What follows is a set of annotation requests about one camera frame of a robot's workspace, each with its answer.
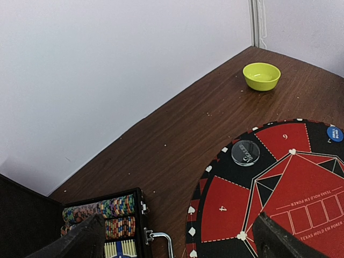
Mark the blue texas holdem card box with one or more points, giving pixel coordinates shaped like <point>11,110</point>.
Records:
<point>120,249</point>

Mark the right aluminium corner post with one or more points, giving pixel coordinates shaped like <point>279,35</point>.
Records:
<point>258,23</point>

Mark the blue small blind button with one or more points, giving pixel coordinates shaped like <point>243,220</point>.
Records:
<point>335,134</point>

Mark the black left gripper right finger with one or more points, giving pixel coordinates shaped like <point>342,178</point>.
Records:
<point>273,240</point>

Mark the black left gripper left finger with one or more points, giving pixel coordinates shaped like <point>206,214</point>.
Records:
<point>86,240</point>

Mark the black poker chip case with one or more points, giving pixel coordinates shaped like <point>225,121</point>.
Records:
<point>31,221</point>

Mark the middle row poker chips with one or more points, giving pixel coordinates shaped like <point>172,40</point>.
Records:
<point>115,228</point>

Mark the round red black poker mat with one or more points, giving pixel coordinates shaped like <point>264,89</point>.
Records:
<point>297,182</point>

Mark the top row poker chips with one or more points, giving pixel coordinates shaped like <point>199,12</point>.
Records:
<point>109,208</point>

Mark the green plastic bowl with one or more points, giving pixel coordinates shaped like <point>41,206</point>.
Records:
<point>261,76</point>

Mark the row poker chips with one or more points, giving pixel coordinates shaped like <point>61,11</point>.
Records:
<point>115,228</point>
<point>109,208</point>

